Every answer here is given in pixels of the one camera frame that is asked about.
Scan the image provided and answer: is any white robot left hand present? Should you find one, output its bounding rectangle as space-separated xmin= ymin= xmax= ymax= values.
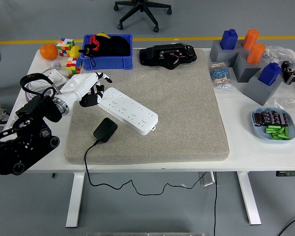
xmin=54 ymin=71 xmax=113 ymax=108

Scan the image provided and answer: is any black pouch with red trim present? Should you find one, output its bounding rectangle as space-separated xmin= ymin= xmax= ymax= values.
xmin=78 ymin=35 xmax=108 ymax=68

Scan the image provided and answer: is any black plug adapter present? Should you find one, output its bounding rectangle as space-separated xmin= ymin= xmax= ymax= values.
xmin=93 ymin=117 xmax=118 ymax=143

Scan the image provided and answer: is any white power strip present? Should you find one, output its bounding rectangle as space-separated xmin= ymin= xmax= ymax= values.
xmin=97 ymin=87 xmax=160 ymax=136

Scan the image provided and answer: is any thin black plug cord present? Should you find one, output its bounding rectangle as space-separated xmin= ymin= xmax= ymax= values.
xmin=84 ymin=139 xmax=208 ymax=197

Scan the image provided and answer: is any multicolour puzzle cube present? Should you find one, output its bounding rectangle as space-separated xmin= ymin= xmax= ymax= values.
xmin=56 ymin=37 xmax=76 ymax=58
xmin=65 ymin=57 xmax=83 ymax=76

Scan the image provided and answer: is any yellow lemon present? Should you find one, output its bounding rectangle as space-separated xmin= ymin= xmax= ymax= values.
xmin=69 ymin=45 xmax=83 ymax=59

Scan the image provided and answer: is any blue plastic bin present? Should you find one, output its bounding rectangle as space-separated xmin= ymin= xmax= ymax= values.
xmin=80 ymin=33 xmax=134 ymax=71

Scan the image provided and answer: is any orange fruit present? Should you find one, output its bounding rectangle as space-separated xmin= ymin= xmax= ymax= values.
xmin=39 ymin=43 xmax=58 ymax=60

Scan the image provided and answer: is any black folded fabric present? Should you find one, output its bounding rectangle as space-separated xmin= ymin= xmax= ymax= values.
xmin=105 ymin=35 xmax=131 ymax=57

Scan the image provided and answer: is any black mechanical housing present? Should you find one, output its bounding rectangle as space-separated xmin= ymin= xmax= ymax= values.
xmin=139 ymin=43 xmax=197 ymax=70

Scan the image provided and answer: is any black office chair base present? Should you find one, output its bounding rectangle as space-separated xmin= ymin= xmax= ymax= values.
xmin=113 ymin=0 xmax=173 ymax=32

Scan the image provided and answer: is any grey-brown mat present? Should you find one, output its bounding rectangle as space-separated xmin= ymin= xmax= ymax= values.
xmin=64 ymin=48 xmax=230 ymax=165

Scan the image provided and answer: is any white table leg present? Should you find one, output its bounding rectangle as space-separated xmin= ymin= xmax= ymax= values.
xmin=236 ymin=171 xmax=262 ymax=226
xmin=65 ymin=173 xmax=85 ymax=228

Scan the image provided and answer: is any clear bag of resistors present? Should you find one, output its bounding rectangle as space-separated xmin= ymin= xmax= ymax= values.
xmin=208 ymin=61 xmax=235 ymax=92

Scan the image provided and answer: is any grey block holder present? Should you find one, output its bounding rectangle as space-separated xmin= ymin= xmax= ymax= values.
xmin=235 ymin=39 xmax=255 ymax=56
xmin=232 ymin=52 xmax=266 ymax=83
xmin=242 ymin=72 xmax=283 ymax=107
xmin=209 ymin=40 xmax=239 ymax=63

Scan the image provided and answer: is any blue bottle-shaped block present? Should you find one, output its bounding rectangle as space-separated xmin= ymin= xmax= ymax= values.
xmin=257 ymin=62 xmax=282 ymax=87
xmin=219 ymin=29 xmax=239 ymax=50

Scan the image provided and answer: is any silver box under table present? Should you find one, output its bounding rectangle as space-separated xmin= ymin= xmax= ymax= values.
xmin=198 ymin=171 xmax=216 ymax=187

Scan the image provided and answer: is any orange cylinder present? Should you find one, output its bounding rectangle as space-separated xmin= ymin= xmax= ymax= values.
xmin=246 ymin=43 xmax=266 ymax=65
xmin=242 ymin=29 xmax=260 ymax=50

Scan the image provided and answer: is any black capacitor with print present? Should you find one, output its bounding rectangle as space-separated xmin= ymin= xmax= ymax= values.
xmin=279 ymin=113 xmax=289 ymax=127
xmin=270 ymin=110 xmax=280 ymax=125
xmin=253 ymin=112 xmax=263 ymax=127
xmin=261 ymin=111 xmax=272 ymax=125

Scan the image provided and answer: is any light blue tray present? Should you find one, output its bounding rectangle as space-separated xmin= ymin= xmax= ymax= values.
xmin=251 ymin=106 xmax=295 ymax=144

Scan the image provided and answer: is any crumpled clear plastic bag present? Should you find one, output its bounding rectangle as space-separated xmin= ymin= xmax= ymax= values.
xmin=262 ymin=45 xmax=295 ymax=95

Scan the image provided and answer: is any black table control panel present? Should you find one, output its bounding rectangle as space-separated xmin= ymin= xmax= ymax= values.
xmin=275 ymin=170 xmax=295 ymax=177

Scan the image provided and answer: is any black hanging cable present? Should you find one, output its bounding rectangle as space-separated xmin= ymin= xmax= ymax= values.
xmin=213 ymin=171 xmax=218 ymax=236

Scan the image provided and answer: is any black floor cable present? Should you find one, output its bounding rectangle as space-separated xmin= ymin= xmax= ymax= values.
xmin=277 ymin=213 xmax=295 ymax=236

